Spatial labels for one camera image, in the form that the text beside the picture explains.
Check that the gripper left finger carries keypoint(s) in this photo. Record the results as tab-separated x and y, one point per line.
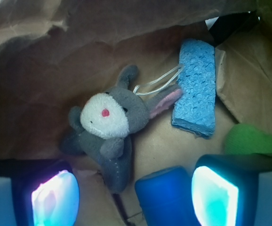
45	194

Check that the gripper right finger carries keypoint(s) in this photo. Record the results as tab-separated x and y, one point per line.
224	189

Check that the gray plush donkey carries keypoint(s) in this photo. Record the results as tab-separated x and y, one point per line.
102	128

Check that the green plush toy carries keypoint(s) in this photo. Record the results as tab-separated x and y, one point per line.
247	139

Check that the blue plastic bottle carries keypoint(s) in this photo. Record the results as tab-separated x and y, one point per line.
165	198

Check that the light blue sponge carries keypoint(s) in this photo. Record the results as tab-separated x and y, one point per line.
195	110

